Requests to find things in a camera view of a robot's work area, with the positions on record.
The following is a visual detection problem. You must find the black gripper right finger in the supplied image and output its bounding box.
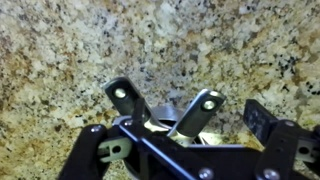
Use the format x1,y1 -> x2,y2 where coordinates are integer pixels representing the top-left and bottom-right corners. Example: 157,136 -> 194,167
243,98 -> 320,180

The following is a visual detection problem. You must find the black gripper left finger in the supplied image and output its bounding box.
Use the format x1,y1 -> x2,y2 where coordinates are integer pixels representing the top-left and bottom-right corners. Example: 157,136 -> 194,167
58,98 -> 148,180

